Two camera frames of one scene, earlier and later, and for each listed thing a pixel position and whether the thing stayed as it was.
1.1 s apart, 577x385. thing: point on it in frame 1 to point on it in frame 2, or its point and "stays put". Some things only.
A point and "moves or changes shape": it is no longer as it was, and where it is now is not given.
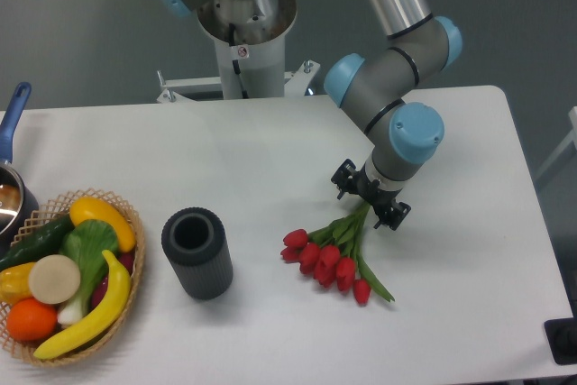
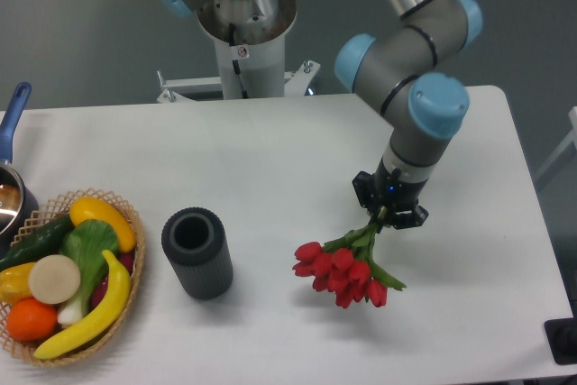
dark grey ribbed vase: (196, 243) stays put
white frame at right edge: (572, 119) stays put
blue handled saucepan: (18, 201) stays put
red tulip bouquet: (330, 254) moves or changes shape
